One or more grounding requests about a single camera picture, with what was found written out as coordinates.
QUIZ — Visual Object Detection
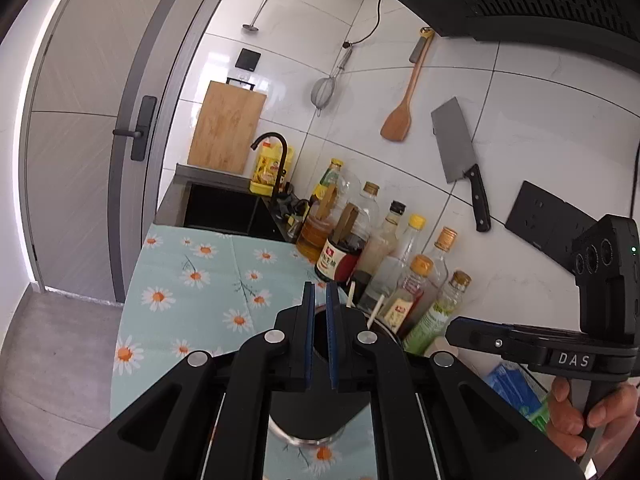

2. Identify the hanging steel mesh strainer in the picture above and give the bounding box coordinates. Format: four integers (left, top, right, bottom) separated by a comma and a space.
310, 41, 354, 111

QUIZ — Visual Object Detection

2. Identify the black door lock handle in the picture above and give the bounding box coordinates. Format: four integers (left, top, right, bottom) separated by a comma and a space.
112, 95, 158, 162

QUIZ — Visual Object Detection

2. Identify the black sink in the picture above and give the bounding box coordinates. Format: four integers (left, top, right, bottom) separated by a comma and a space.
172, 162, 293, 244

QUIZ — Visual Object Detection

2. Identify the blue green plastic packet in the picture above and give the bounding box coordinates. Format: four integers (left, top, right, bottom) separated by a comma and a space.
484, 361, 552, 432

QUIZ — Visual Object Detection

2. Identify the hanging steel ladle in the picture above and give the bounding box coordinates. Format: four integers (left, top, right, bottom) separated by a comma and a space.
242, 0, 275, 34

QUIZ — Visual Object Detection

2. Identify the black cap cloudy bottle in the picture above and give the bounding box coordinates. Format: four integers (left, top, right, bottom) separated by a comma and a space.
350, 200, 407, 307

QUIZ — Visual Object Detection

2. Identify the brown cap soy sauce bottle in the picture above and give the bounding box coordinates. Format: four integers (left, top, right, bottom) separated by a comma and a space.
314, 181, 383, 284

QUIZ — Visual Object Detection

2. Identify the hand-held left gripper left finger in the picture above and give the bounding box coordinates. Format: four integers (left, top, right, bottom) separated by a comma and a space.
56, 282, 316, 480

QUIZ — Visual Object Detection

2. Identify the tall gold cap clear bottle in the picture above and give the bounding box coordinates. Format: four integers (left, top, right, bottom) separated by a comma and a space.
424, 226, 459, 302

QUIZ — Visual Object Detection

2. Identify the green label gold cap bottle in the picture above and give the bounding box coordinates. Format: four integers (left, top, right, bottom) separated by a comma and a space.
402, 269, 473, 357

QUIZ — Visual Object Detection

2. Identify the black wall socket panel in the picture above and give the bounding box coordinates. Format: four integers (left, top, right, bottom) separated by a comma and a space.
504, 180, 601, 262

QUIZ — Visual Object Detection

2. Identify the steel cleaver black handle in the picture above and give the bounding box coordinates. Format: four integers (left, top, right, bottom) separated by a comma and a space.
430, 96, 492, 234

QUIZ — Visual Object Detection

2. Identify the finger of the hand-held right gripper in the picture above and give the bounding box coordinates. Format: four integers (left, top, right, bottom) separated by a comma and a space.
465, 321, 598, 343
446, 317, 546, 368

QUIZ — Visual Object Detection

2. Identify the black faucet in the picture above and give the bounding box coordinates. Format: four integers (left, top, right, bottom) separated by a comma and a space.
250, 132, 290, 199

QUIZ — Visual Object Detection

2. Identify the yellow cap cooking oil bottle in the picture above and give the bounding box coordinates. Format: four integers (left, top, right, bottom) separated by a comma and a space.
295, 158, 352, 264

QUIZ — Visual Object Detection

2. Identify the wooden cutting board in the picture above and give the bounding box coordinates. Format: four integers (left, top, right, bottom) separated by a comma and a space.
187, 80, 268, 176

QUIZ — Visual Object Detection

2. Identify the black steel utensil holder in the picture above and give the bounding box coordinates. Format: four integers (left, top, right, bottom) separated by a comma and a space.
267, 307, 403, 448

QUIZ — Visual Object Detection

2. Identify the small orange cap seasoning bottle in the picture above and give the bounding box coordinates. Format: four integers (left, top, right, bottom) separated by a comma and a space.
379, 253, 435, 337

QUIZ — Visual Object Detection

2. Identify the yellow cap clear bottle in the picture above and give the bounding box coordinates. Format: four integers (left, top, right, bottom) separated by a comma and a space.
370, 213, 427, 322

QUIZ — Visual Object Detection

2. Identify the floral light blue tablecloth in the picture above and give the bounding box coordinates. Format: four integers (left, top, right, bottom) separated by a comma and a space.
110, 223, 381, 480

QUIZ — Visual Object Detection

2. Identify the person's right hand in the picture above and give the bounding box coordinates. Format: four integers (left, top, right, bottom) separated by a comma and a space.
546, 377, 640, 461

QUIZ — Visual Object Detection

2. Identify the grey door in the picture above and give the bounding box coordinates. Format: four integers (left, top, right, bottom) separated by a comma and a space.
22, 0, 246, 306

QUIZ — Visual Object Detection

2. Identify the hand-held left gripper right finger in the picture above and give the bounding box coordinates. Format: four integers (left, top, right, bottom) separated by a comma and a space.
325, 282, 586, 480

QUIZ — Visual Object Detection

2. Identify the hanging wooden spatula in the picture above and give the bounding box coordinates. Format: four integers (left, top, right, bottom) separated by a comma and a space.
380, 30, 435, 142

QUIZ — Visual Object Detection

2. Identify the black wall switch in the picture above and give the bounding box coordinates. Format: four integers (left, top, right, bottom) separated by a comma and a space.
234, 48, 261, 72

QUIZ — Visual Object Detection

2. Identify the grey yellow hanging tool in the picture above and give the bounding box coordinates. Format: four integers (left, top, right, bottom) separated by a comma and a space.
408, 26, 436, 65

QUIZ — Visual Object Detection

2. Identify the yellow dish soap bottle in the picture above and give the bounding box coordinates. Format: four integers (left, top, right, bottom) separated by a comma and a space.
249, 140, 296, 196

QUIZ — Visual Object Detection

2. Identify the black cable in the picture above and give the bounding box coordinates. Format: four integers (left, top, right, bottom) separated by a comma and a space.
348, 0, 385, 49

